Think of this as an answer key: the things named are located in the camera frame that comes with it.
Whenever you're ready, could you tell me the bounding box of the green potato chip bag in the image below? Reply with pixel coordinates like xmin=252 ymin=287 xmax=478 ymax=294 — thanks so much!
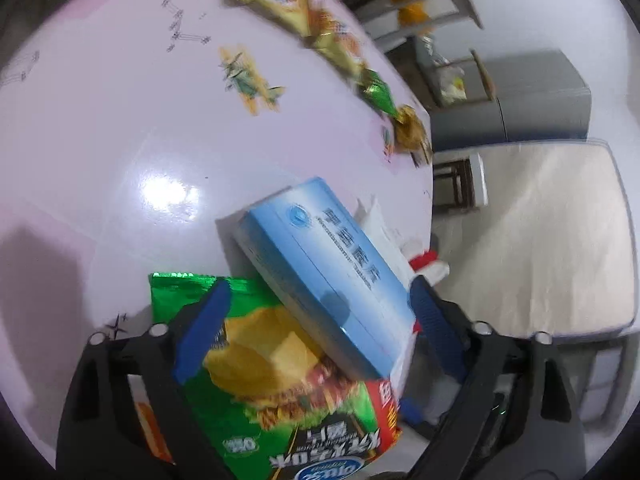
xmin=149 ymin=272 xmax=403 ymax=480

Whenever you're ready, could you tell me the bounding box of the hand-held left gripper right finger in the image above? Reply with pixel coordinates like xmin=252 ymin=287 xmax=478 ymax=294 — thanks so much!
xmin=405 ymin=276 xmax=586 ymax=480

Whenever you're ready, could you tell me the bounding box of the green foil candy wrapper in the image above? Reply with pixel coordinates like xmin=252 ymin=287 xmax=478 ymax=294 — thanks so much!
xmin=357 ymin=70 xmax=398 ymax=116

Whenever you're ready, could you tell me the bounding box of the dark wooden stool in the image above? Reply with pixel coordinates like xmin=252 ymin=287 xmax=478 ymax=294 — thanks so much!
xmin=432 ymin=159 xmax=476 ymax=211

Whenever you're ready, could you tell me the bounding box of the beige mattress with blue edge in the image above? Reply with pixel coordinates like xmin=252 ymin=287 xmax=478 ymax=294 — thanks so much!
xmin=430 ymin=137 xmax=638 ymax=341

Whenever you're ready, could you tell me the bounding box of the grey refrigerator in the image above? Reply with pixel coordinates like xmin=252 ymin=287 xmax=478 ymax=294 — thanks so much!
xmin=430 ymin=50 xmax=592 ymax=151

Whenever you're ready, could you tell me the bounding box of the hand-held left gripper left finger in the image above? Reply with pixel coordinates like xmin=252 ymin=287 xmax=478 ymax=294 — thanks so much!
xmin=56 ymin=277 xmax=236 ymax=480

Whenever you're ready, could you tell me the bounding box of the white and green bag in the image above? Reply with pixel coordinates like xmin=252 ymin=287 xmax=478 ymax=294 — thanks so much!
xmin=440 ymin=65 xmax=468 ymax=103

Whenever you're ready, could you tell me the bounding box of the gold foil wrapper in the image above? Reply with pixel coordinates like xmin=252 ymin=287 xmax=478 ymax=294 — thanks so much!
xmin=392 ymin=105 xmax=433 ymax=166

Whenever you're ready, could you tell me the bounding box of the yellow plastic bag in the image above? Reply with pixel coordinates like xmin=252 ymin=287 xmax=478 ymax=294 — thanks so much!
xmin=390 ymin=0 xmax=426 ymax=26

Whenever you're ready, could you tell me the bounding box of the light blue cardboard box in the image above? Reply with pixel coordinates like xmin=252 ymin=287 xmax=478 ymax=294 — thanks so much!
xmin=215 ymin=176 xmax=418 ymax=381

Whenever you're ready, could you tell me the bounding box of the table with pink cloth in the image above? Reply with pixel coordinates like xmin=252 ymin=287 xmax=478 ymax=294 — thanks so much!
xmin=0 ymin=0 xmax=436 ymax=466

